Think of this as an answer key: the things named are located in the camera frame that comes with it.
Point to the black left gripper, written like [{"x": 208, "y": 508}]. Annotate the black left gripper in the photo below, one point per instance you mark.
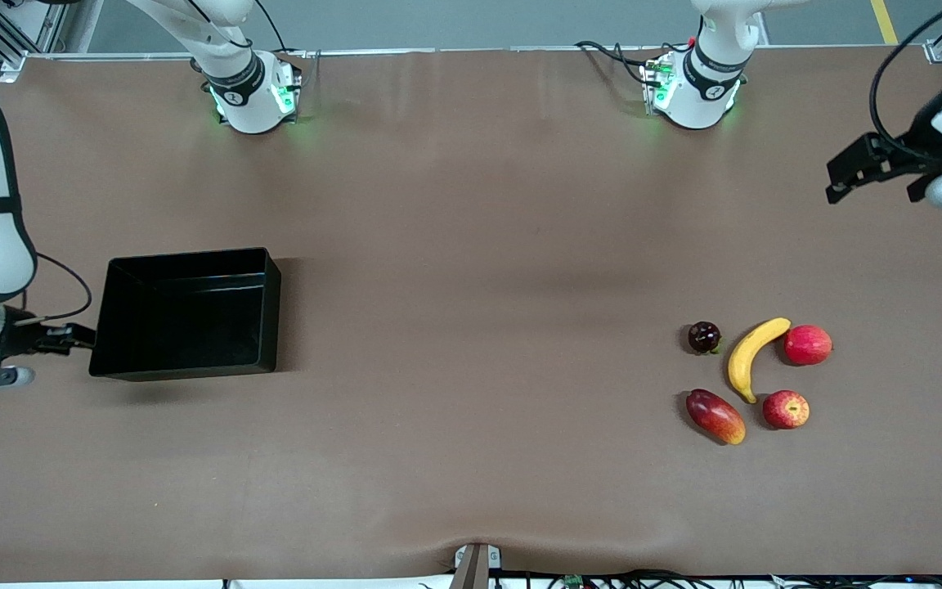
[{"x": 921, "y": 141}]

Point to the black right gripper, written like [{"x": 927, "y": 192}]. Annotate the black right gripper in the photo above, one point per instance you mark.
[{"x": 15, "y": 342}]

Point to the black rectangular plastic box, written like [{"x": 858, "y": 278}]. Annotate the black rectangular plastic box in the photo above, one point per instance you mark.
[{"x": 193, "y": 327}]

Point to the yellow banana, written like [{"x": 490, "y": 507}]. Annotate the yellow banana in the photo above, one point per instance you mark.
[{"x": 745, "y": 356}]

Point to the small red yellow apple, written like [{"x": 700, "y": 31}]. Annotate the small red yellow apple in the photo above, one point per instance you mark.
[{"x": 786, "y": 410}]

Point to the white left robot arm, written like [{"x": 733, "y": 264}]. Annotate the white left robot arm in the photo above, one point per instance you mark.
[{"x": 708, "y": 98}]

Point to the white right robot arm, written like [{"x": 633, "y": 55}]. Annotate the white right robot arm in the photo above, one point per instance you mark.
[{"x": 250, "y": 98}]

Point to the red peach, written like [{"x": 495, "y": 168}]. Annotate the red peach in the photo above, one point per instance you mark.
[{"x": 807, "y": 345}]

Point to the dark purple mangosteen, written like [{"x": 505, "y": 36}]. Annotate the dark purple mangosteen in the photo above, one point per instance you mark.
[{"x": 704, "y": 337}]

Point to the red yellow mango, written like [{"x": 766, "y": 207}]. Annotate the red yellow mango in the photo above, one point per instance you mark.
[{"x": 715, "y": 416}]

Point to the large table cover mat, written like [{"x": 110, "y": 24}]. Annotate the large table cover mat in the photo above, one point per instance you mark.
[{"x": 438, "y": 409}]

